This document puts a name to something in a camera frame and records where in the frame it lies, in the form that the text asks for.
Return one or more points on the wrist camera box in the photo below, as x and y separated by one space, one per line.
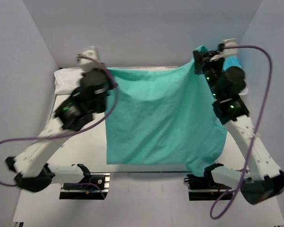
228 43
91 52

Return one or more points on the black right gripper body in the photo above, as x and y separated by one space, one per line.
211 68

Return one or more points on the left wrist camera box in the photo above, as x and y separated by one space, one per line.
91 52

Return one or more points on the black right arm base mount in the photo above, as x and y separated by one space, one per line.
200 190

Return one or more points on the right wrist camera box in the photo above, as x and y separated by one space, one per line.
228 43

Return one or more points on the aluminium table edge rail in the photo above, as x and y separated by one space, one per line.
156 68

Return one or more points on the white plastic laundry basket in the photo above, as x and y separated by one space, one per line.
244 91

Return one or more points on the light blue crumpled t-shirt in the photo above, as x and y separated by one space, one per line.
230 62

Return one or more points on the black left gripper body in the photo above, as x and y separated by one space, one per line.
111 85

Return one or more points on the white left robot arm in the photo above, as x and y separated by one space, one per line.
33 172

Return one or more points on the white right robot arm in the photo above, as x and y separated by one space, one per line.
264 178

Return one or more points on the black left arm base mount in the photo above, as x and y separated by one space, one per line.
95 188

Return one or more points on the teal green t-shirt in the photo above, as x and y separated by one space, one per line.
163 117

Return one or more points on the folded white t-shirt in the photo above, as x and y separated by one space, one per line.
66 80

